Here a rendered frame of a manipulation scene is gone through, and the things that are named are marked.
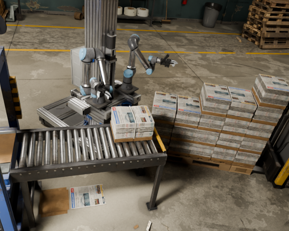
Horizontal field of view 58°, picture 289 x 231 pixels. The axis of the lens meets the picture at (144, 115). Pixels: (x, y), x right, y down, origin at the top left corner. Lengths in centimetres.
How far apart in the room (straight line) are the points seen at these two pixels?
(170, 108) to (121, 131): 85
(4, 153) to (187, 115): 194
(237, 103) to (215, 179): 107
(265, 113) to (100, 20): 207
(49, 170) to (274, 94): 238
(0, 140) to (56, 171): 62
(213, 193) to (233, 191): 26
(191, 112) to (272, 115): 91
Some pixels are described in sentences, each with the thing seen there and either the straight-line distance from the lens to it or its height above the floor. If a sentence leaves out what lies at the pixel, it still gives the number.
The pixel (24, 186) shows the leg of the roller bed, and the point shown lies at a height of 63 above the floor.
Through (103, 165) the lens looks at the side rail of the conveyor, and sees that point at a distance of 235.
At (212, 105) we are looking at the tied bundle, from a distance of 306.
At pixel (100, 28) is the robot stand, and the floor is 160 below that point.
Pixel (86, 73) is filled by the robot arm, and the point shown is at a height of 121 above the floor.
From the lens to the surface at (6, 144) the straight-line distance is 261.
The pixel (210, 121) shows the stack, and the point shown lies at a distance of 319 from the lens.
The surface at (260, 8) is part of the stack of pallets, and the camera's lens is 932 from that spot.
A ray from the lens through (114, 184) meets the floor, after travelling 320.
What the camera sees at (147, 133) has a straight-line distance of 252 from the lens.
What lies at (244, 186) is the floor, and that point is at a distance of 367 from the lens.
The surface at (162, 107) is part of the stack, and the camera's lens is 307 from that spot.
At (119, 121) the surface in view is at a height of 103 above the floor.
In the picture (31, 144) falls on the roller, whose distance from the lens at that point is 255.
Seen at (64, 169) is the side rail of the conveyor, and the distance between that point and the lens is 232.
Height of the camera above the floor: 247
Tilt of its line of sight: 35 degrees down
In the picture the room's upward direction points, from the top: 9 degrees clockwise
